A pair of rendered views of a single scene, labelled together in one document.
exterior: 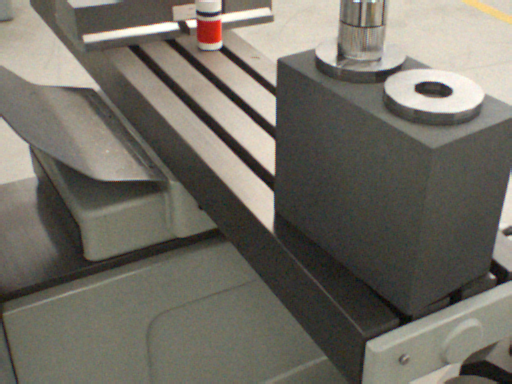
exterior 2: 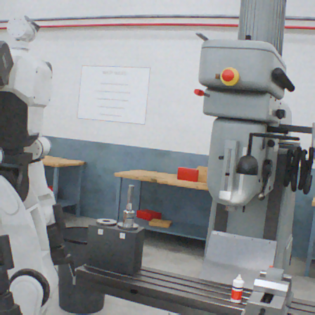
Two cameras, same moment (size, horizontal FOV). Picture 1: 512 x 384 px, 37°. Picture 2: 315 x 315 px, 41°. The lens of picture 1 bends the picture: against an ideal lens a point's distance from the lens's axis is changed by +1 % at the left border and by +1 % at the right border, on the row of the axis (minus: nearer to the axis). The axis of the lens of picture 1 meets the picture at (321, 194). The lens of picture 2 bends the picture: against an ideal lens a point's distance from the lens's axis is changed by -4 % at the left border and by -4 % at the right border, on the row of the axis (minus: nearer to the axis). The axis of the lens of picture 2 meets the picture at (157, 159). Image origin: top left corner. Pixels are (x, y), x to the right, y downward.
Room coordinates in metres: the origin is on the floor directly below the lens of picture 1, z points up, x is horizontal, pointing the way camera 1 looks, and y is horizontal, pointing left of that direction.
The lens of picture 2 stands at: (2.28, -0.96, 1.59)
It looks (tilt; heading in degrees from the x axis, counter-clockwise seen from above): 5 degrees down; 146
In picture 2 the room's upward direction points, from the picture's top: 5 degrees clockwise
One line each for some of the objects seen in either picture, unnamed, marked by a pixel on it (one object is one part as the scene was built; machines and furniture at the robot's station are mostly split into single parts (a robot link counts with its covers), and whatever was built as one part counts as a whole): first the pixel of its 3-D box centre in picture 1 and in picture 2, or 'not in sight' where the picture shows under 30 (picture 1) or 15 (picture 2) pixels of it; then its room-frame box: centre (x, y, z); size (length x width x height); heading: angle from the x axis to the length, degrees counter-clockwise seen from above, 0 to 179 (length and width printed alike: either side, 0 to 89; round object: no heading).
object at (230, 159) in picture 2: not in sight; (228, 169); (1.14, 0.10, 1.45); 0.04 x 0.04 x 0.21; 34
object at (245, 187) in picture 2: not in sight; (237, 161); (1.08, 0.20, 1.47); 0.21 x 0.19 x 0.32; 34
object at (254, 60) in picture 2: not in sight; (246, 72); (1.07, 0.21, 1.81); 0.47 x 0.26 x 0.16; 124
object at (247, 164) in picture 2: not in sight; (247, 164); (1.27, 0.07, 1.48); 0.07 x 0.07 x 0.06
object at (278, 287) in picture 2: not in sight; (271, 286); (1.28, 0.26, 1.03); 0.12 x 0.06 x 0.04; 33
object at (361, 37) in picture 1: (362, 27); (128, 219); (0.70, -0.03, 1.17); 0.05 x 0.05 x 0.05
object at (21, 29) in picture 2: not in sight; (22, 33); (0.87, -0.60, 1.84); 0.10 x 0.07 x 0.09; 145
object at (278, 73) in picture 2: not in sight; (284, 81); (1.18, 0.31, 1.79); 0.45 x 0.04 x 0.04; 124
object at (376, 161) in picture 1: (385, 161); (115, 245); (0.66, -0.06, 1.04); 0.22 x 0.12 x 0.20; 41
